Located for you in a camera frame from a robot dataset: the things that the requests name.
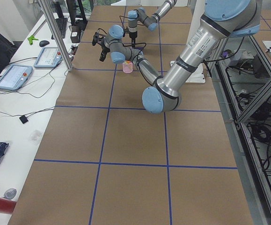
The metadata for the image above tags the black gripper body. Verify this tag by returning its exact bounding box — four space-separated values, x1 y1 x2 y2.
129 31 138 40
101 42 110 54

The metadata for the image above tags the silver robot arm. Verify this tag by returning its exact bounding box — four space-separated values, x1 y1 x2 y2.
92 0 262 113
124 0 177 48

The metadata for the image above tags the pink mesh pen holder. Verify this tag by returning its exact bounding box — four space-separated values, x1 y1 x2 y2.
122 61 133 74

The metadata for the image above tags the small black box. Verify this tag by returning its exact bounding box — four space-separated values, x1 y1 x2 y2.
70 26 81 43

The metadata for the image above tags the black computer monitor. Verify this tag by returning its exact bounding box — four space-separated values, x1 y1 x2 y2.
66 0 88 26

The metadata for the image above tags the black keyboard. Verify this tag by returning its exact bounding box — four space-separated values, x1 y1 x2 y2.
55 17 67 38

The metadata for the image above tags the far teach pendant tablet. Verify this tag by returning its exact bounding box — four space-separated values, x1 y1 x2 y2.
34 47 62 69

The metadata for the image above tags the teach pendant tablet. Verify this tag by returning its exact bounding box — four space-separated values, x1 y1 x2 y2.
0 64 33 90
34 47 62 69

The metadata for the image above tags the black computer mouse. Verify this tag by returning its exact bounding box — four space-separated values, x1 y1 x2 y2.
39 40 50 47

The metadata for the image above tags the green plastic clamp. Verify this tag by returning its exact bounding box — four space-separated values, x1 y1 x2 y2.
27 35 38 45

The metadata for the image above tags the near teach pendant tablet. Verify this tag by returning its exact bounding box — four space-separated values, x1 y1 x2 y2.
0 64 33 90

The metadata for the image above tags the small black sensor puck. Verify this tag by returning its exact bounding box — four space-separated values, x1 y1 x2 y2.
19 115 29 124

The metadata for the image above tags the clear plastic bag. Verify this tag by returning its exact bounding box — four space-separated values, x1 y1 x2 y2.
29 130 43 145

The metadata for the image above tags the silver round tin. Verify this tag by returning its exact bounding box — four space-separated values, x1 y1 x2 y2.
3 188 17 200

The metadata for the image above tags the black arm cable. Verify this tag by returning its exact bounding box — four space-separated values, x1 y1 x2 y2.
122 42 147 57

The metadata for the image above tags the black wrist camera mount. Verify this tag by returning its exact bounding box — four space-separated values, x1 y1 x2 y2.
92 28 107 46

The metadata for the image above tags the aluminium frame post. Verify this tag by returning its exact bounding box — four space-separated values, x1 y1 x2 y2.
38 0 73 72

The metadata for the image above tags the aluminium frame rack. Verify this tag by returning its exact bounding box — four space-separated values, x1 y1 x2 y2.
210 36 271 225

